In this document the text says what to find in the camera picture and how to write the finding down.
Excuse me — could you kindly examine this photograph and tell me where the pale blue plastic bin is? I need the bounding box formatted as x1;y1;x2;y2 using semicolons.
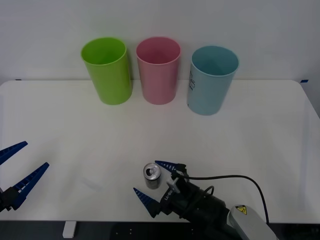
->
186;45;240;116

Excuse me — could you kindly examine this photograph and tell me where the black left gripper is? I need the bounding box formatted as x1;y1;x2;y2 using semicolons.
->
0;140;50;214

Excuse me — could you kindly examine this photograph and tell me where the silver and black drink can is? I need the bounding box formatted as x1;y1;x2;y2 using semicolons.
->
142;162;162;191

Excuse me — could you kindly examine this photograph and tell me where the pink plastic bin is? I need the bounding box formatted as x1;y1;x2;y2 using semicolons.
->
135;36;182;106

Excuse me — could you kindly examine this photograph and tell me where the white table leg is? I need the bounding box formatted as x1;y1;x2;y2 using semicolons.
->
62;220;76;239

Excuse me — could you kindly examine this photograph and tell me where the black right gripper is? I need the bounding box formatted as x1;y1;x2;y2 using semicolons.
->
132;159;201;221

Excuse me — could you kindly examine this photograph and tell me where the green plastic bin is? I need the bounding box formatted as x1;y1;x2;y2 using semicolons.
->
80;37;133;106

